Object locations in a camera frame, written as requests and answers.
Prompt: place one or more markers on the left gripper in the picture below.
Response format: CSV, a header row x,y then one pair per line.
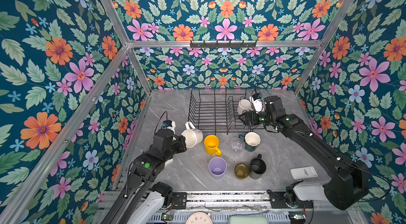
x,y
182,140

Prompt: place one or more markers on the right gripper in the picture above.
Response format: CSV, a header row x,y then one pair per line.
x,y
252,114

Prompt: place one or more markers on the white mug red interior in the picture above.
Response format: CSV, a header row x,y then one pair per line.
x,y
244,106

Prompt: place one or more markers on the cream white octagonal mug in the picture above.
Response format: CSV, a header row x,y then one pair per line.
x,y
192,135

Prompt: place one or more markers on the yellow plastic mug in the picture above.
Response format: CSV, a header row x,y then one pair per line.
x,y
211,143

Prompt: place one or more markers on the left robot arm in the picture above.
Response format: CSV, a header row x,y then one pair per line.
x,y
144,171

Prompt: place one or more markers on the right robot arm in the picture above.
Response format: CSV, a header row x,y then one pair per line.
x,y
349,180

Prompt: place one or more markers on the green mug white interior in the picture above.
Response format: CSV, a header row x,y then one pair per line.
x,y
251,141

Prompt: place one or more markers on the clear glass cup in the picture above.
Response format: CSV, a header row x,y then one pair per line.
x,y
236,146

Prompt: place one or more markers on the lilac plastic cup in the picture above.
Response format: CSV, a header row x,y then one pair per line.
x,y
217,167

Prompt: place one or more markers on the black mug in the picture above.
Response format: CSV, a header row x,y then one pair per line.
x,y
257,167

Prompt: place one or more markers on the olive tinted glass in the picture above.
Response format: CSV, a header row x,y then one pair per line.
x,y
241,171

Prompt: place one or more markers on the round beige plate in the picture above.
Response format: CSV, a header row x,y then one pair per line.
x,y
199,218

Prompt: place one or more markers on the white box right side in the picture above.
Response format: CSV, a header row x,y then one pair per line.
x,y
303,173

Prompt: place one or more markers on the green sponge block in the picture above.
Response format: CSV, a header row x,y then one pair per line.
x,y
245,219

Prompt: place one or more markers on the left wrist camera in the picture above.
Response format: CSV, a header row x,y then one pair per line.
x,y
169,124

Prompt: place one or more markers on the black wire dish rack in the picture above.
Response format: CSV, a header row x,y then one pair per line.
x,y
214,111

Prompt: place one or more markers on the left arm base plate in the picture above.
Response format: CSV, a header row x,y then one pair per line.
x,y
177,201

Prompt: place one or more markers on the aluminium front rail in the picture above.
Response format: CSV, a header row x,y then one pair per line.
x,y
256,199

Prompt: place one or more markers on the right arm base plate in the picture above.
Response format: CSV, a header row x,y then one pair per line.
x,y
283,199

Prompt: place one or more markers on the black hook rail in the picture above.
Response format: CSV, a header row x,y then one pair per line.
x,y
223,44

